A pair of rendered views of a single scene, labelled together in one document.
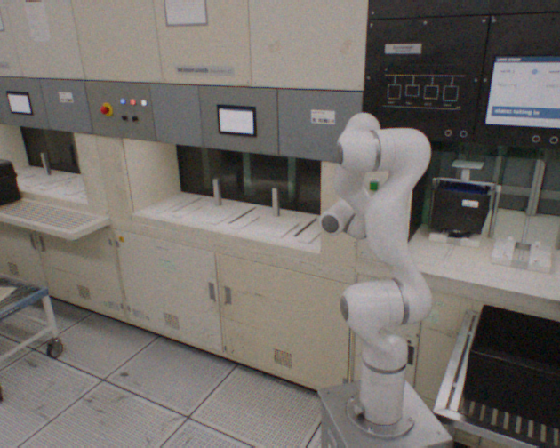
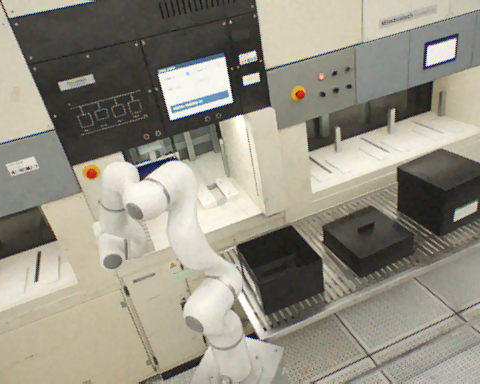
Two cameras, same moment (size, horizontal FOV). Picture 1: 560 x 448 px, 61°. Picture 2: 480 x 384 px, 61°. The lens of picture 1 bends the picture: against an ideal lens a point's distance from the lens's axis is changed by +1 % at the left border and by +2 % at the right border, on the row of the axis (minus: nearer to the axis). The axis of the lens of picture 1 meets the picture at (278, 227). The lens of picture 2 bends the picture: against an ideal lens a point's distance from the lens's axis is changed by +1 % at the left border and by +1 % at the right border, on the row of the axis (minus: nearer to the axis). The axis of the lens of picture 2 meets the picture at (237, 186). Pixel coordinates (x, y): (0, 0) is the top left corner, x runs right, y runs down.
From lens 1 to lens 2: 0.47 m
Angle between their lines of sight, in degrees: 40
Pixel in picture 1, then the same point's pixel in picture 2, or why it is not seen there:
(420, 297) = (236, 277)
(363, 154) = (158, 202)
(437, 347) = not seen: hidden behind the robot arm
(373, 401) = (235, 368)
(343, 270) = (107, 282)
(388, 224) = (196, 243)
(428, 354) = not seen: hidden behind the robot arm
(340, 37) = (4, 88)
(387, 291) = (216, 289)
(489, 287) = (219, 229)
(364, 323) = (217, 324)
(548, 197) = (197, 143)
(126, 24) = not seen: outside the picture
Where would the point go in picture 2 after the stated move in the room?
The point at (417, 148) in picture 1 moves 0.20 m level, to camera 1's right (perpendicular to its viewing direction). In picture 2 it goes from (187, 175) to (233, 145)
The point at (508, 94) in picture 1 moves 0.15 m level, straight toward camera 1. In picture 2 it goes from (177, 94) to (189, 103)
